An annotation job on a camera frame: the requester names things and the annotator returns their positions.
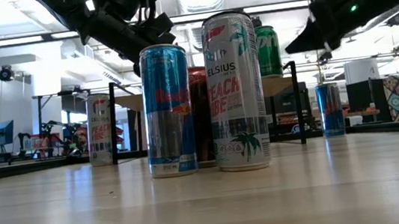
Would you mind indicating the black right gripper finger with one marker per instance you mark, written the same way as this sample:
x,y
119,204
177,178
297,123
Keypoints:
x,y
312,40

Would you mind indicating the green Sprite can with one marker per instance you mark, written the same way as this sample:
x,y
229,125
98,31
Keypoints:
x,y
270,55

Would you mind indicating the blue silver Red Bull can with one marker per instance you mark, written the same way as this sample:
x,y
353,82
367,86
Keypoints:
x,y
330,112
169,130

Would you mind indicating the white Celsius Peach Vibe can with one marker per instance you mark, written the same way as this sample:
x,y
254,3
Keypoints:
x,y
238,122
99,138

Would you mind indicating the red can with dark figure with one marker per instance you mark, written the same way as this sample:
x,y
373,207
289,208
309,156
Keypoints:
x,y
203,126

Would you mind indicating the black ceiling spotlight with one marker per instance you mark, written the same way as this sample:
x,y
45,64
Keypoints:
x,y
6,73
395,20
257,21
325,56

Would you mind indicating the white box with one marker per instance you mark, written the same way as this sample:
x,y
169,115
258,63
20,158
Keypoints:
x,y
360,71

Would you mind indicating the black cabinet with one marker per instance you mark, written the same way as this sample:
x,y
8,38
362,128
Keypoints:
x,y
284,98

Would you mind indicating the black computer monitor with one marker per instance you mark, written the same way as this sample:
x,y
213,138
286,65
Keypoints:
x,y
359,95

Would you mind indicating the computer monitor with blue screen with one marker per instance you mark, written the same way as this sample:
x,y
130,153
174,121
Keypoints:
x,y
3,133

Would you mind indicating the wooden shelf with black frame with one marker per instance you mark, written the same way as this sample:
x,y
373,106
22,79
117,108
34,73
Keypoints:
x,y
275,85

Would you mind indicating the black background rig frame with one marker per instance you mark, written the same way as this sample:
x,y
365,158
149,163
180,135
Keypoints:
x,y
39,115

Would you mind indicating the black aluminium table frame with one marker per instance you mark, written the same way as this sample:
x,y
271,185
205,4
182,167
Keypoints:
x,y
21,169

